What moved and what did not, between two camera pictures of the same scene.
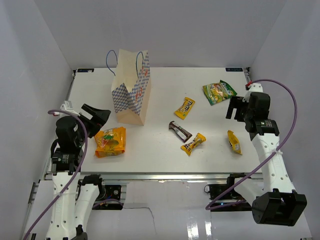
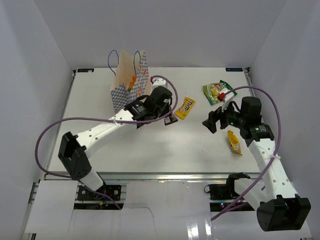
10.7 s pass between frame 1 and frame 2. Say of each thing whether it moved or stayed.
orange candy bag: moved
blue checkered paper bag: stayed
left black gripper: moved
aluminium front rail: stayed
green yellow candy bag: stayed
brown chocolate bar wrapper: moved
